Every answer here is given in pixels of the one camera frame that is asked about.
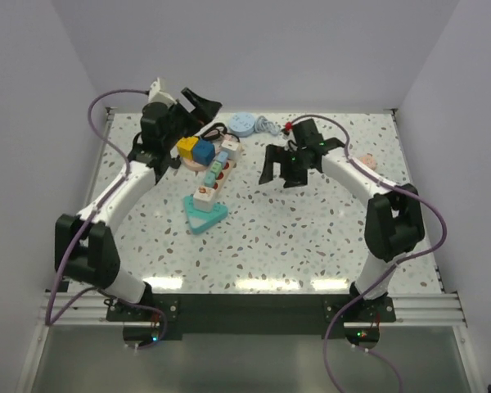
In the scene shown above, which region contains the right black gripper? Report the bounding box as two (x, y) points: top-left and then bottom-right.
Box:
(259, 144), (313, 190)

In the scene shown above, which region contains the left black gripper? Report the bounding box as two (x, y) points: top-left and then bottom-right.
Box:
(164, 88), (221, 151)

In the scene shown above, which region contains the light blue cord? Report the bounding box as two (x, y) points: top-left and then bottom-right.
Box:
(254, 114), (282, 136)

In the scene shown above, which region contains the round light blue socket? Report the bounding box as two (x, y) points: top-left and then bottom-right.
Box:
(227, 112), (256, 138)

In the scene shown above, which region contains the white small adapter plug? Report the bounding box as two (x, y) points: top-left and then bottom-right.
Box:
(221, 140), (242, 161)

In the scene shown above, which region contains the beige long power strip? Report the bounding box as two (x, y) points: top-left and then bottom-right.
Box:
(213, 160), (236, 196)

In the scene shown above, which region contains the pink round socket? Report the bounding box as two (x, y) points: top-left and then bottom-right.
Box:
(358, 154), (377, 170)

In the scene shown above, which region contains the teal triangular power strip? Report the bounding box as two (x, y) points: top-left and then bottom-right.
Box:
(182, 195), (228, 235)

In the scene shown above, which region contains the white cube tiger sticker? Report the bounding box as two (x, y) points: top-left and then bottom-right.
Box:
(193, 186), (216, 212)

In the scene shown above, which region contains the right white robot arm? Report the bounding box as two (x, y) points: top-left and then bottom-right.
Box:
(259, 138), (425, 322)

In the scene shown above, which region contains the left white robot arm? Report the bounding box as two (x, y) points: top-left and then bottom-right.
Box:
(55, 88), (223, 321)

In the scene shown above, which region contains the yellow cube socket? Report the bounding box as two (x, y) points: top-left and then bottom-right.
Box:
(176, 136), (199, 160)

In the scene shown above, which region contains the blue cube socket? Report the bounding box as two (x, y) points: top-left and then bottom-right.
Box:
(191, 139), (215, 166)

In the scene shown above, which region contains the light blue adapter plug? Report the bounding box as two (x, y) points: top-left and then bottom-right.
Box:
(215, 151), (228, 165)

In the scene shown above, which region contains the green adapter plug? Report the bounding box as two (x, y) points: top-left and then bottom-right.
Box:
(209, 160), (223, 176)

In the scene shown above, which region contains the teal adapter plug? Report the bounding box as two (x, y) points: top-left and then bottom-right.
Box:
(204, 172), (217, 187)

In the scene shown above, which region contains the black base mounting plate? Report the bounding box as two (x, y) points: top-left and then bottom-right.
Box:
(105, 292), (396, 341)

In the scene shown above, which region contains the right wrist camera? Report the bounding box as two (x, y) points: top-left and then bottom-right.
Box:
(283, 119), (324, 151)

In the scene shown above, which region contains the black power cord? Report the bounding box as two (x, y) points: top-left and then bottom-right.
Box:
(200, 122), (229, 142)

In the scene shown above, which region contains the aluminium rail frame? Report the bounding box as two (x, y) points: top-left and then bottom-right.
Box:
(44, 114), (465, 326)

